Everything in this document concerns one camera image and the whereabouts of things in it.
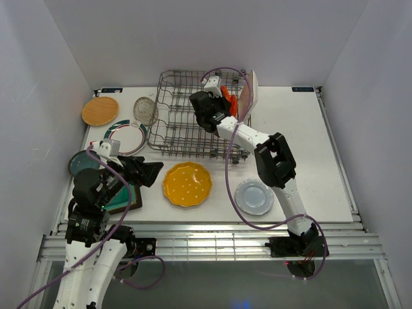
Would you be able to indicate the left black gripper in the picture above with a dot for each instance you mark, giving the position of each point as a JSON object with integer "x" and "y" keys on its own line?
{"x": 147, "y": 172}

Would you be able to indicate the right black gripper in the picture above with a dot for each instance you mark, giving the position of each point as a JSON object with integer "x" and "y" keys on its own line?
{"x": 226, "y": 106}

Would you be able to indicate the orange round plate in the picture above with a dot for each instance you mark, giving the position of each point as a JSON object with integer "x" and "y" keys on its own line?
{"x": 234, "y": 105}
{"x": 229, "y": 97}

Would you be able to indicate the white rectangular plate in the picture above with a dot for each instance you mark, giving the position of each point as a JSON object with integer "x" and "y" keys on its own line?
{"x": 248, "y": 97}

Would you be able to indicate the yellow dotted scalloped plate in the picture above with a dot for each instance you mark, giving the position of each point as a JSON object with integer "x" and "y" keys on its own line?
{"x": 187, "y": 184}

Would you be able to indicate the light blue scalloped plate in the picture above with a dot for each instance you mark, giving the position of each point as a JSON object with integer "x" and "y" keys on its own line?
{"x": 253, "y": 197}

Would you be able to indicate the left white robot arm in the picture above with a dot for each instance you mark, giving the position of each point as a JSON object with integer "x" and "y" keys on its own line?
{"x": 94, "y": 249}

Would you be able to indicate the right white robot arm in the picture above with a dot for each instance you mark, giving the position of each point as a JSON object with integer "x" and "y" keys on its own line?
{"x": 276, "y": 169}

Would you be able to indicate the white plate green rim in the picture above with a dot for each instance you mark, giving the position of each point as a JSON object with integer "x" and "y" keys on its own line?
{"x": 130, "y": 133}

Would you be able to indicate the speckled beige small plate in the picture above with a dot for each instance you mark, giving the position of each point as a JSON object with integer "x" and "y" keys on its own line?
{"x": 145, "y": 111}

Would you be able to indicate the dark teal round plate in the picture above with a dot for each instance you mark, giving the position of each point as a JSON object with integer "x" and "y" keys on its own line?
{"x": 81, "y": 161}

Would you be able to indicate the woven bamboo round plate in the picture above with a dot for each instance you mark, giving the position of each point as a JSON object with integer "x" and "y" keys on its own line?
{"x": 100, "y": 111}

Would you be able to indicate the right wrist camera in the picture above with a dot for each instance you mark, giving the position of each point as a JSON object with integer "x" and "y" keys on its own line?
{"x": 212, "y": 86}

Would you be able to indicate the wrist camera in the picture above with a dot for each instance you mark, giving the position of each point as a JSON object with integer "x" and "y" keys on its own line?
{"x": 212, "y": 86}
{"x": 107, "y": 149}

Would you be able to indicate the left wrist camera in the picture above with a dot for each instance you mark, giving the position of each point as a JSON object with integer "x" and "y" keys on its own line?
{"x": 107, "y": 149}

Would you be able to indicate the grey wire dish rack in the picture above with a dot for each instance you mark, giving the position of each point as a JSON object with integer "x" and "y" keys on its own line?
{"x": 173, "y": 129}

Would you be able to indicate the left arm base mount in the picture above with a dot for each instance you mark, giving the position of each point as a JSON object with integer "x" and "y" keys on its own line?
{"x": 140, "y": 247}

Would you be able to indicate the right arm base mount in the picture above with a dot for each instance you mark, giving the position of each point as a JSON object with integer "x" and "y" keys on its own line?
{"x": 281, "y": 247}

